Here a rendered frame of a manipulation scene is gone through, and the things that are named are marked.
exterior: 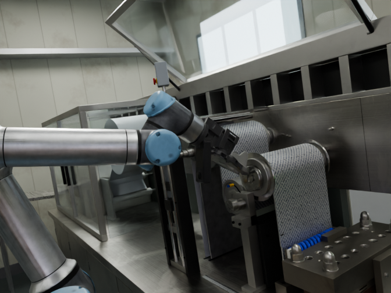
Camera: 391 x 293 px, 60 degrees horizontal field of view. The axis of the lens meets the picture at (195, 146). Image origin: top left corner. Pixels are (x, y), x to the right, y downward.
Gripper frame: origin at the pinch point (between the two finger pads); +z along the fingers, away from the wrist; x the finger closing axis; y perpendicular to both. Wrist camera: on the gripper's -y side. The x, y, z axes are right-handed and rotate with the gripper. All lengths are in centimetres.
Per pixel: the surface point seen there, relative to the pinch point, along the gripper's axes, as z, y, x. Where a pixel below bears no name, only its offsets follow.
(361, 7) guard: -3, 52, -23
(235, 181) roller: 5.4, -0.3, 8.5
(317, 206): 26.8, 2.9, -7.6
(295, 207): 17.6, -1.7, -7.5
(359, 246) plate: 30.6, -5.3, -21.7
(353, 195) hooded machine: 137, 52, 56
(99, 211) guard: 0, -28, 95
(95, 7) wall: -42, 204, 369
